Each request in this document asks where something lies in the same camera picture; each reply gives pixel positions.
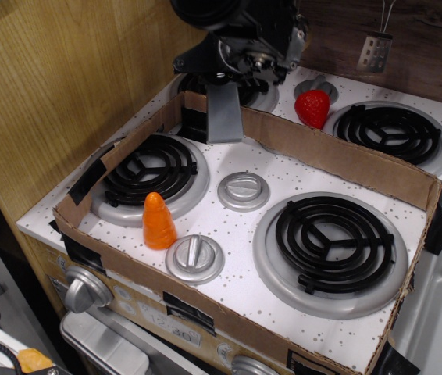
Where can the silver oven front knob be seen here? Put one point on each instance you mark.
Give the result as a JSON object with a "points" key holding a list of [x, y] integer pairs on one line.
{"points": [[85, 290]]}

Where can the silver stovetop knob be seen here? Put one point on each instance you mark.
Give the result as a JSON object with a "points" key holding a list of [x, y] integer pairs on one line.
{"points": [[243, 192], [317, 83], [195, 259]]}

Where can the front right black burner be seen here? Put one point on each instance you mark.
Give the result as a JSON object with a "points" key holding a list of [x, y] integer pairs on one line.
{"points": [[330, 256]]}

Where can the back right black burner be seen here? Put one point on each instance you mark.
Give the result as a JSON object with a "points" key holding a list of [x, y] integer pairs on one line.
{"points": [[400, 130]]}

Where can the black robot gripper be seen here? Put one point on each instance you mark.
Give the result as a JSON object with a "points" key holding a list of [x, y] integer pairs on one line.
{"points": [[219, 63]]}

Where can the silver back stovetop knob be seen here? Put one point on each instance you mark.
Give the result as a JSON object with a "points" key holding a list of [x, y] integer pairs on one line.
{"points": [[317, 83]]}

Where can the silver oven door handle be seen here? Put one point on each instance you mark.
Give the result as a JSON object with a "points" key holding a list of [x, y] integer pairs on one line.
{"points": [[117, 346]]}

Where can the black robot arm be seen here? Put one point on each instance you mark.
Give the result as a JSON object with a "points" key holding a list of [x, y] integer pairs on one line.
{"points": [[245, 39]]}

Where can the black burner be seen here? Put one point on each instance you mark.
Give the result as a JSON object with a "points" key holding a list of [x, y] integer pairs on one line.
{"points": [[400, 130], [330, 256], [167, 164], [253, 93]]}

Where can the hanging metal grater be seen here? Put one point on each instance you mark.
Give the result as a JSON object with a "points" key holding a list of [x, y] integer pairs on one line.
{"points": [[376, 48]]}

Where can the brown cardboard box frame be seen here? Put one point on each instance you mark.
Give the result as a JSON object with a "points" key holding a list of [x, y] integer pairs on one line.
{"points": [[236, 313]]}

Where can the oven clock display panel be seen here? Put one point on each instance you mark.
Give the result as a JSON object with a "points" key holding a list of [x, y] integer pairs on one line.
{"points": [[170, 325]]}

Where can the orange toy carrot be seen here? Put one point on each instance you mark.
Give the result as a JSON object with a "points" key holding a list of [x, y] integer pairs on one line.
{"points": [[158, 227]]}

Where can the silver upper stovetop knob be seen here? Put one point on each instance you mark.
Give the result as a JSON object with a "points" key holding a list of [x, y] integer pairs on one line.
{"points": [[243, 192]]}

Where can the orange object bottom left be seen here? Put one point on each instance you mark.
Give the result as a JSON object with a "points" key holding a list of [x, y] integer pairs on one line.
{"points": [[31, 360]]}

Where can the red toy strawberry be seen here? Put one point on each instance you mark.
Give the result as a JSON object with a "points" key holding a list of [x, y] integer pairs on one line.
{"points": [[312, 108]]}

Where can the back left black burner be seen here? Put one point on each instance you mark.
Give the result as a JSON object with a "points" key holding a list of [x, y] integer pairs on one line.
{"points": [[253, 93]]}

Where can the silver lower stovetop knob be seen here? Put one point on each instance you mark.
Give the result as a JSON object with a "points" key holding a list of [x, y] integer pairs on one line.
{"points": [[195, 259]]}

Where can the grey sink basin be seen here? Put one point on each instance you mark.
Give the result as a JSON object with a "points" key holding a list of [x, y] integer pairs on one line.
{"points": [[417, 333]]}

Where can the front left black burner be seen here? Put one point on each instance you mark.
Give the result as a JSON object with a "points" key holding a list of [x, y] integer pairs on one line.
{"points": [[167, 164]]}

